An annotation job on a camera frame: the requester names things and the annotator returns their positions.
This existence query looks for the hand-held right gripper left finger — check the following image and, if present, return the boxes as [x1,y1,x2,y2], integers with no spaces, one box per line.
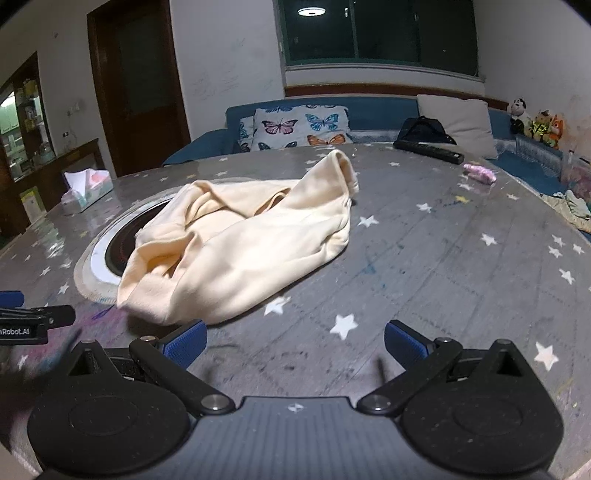
[69,319,234,415]

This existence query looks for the yellow green plush toy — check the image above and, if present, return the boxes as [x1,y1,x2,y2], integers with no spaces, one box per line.
[526,110,553,142]

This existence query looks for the cream pants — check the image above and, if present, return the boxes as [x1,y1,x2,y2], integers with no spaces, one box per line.
[116,148,360,326]

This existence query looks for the green framed window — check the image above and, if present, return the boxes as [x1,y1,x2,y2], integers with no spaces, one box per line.
[272,0,485,85]

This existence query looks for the black bag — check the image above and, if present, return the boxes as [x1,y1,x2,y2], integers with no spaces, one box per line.
[397,116,458,145]

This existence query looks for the panda plush toy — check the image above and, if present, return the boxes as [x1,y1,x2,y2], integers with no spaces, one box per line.
[507,98,533,136]

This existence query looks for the tissue box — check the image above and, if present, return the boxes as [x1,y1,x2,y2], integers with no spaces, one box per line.
[60,168,114,215]

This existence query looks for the pink wrapped object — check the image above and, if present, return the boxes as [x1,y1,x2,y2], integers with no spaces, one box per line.
[463,162,498,184]

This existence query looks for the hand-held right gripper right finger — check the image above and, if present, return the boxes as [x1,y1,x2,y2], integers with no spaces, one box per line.
[357,319,527,415]

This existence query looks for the black remote control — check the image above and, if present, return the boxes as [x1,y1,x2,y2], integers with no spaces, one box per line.
[393,139,465,165]

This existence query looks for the grey star-print tablecloth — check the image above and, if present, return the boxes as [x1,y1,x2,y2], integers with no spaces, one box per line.
[0,141,591,480]

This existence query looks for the small butterfly print pillow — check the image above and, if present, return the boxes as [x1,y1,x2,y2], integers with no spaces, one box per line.
[237,115,256,153]

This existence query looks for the dark wooden display cabinet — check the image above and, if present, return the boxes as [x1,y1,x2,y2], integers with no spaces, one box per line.
[0,51,101,238]

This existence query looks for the pile of light clothes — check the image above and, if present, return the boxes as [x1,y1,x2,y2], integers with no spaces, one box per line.
[540,188,591,234]

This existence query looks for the orange plush toy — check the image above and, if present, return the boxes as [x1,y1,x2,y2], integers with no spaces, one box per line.
[545,114,567,149]

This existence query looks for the large butterfly print pillow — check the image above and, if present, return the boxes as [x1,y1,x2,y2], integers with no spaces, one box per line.
[250,104,350,152]

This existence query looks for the round built-in hot plate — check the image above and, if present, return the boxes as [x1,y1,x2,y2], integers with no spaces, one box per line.
[74,193,185,306]

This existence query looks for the dark wooden door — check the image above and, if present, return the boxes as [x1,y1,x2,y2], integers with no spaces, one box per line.
[87,0,192,178]

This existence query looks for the beige pillow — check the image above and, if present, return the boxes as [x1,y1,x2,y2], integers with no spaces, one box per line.
[416,94,499,160]

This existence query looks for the clear plastic container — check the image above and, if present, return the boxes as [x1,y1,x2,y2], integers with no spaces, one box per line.
[560,151,591,191]

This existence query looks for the blue sofa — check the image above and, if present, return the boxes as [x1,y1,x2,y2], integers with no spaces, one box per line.
[161,95,591,200]

